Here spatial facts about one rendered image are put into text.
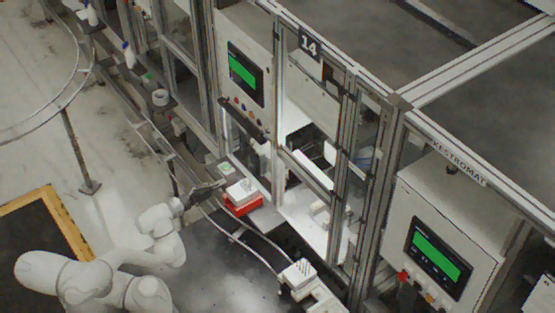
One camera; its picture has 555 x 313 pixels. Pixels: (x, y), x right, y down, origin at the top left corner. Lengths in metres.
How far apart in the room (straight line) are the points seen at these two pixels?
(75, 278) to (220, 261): 1.05
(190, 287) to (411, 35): 1.61
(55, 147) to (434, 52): 3.33
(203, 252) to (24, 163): 2.04
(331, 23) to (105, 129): 2.94
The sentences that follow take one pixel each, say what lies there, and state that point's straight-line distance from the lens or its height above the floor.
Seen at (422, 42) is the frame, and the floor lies 2.01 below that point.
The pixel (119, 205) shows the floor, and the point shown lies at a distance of 4.22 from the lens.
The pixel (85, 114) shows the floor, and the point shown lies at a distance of 4.95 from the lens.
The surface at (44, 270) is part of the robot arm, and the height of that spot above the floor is 1.45.
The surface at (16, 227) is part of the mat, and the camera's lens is 4.32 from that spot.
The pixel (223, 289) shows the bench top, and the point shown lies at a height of 0.68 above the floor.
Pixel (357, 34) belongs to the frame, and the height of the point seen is 2.01.
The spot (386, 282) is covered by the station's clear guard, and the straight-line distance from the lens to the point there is 2.44.
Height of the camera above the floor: 3.21
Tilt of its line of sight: 47 degrees down
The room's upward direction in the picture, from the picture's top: straight up
